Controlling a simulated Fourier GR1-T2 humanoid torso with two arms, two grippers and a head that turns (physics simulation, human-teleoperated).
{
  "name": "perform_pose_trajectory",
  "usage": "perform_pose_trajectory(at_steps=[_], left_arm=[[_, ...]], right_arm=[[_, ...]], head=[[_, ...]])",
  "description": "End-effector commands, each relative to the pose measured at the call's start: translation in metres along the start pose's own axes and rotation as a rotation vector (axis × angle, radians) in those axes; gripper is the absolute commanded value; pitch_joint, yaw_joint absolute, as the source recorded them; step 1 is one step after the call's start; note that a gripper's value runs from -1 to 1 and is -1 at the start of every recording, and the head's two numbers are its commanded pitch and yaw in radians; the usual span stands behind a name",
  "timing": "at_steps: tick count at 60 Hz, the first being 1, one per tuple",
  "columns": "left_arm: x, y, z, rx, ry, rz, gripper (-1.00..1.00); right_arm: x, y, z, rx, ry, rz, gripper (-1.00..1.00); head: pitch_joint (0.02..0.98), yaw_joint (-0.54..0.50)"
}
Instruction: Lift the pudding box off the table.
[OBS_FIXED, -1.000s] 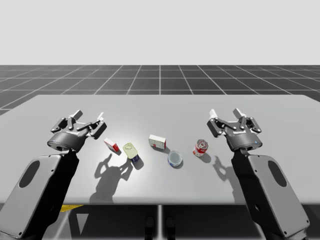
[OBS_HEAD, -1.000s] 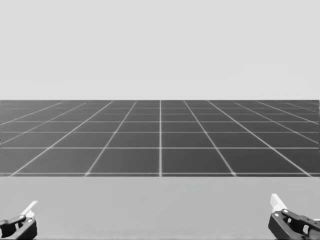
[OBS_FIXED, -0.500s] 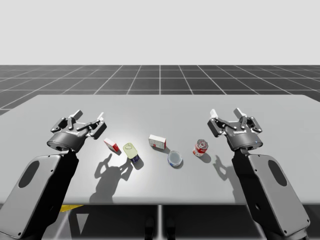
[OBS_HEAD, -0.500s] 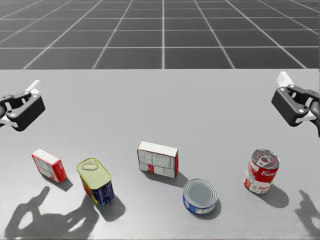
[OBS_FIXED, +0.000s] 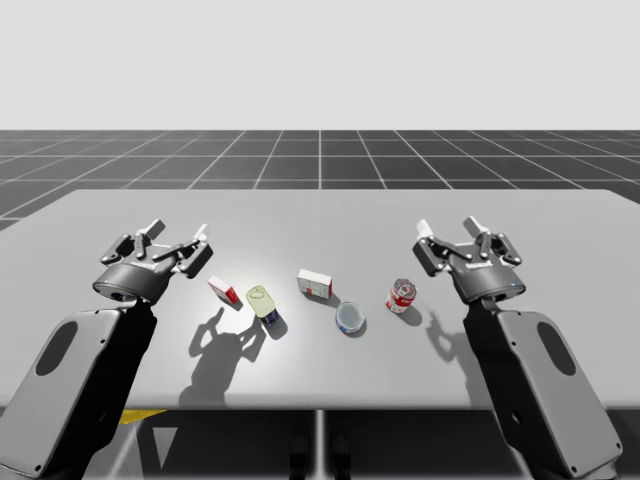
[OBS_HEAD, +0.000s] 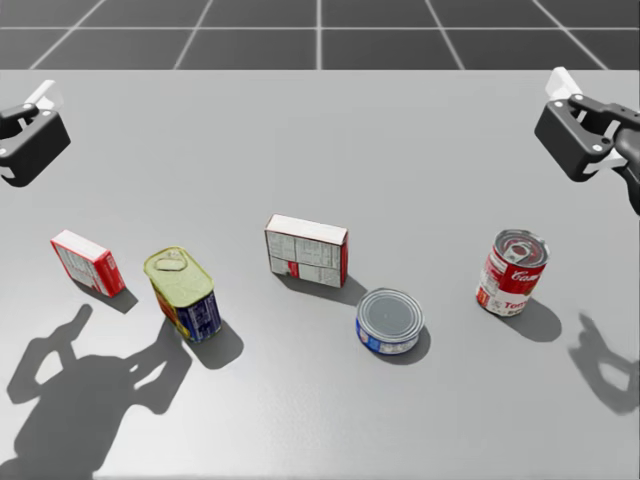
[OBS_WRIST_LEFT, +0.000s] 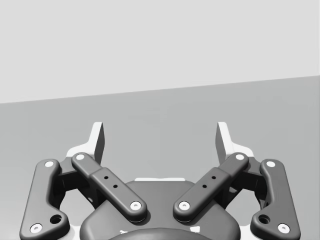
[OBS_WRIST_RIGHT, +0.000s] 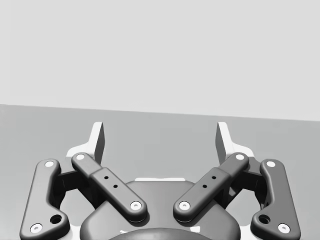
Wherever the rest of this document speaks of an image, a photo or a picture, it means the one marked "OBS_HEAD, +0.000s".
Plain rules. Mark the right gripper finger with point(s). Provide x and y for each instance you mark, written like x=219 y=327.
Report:
x=562 y=85
x=567 y=137

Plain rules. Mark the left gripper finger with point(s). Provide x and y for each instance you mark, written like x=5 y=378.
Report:
x=40 y=145
x=46 y=96

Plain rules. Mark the small red carton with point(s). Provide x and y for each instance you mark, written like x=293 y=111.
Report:
x=92 y=267

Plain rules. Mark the red and white can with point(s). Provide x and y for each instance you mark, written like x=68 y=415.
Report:
x=512 y=275

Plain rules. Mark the green and blue rectangular can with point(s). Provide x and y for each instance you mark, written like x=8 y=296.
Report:
x=182 y=292

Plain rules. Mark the blue flat can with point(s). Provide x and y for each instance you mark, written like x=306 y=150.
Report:
x=390 y=317

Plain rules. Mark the red and white carton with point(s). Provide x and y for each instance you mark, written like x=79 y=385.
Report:
x=305 y=252

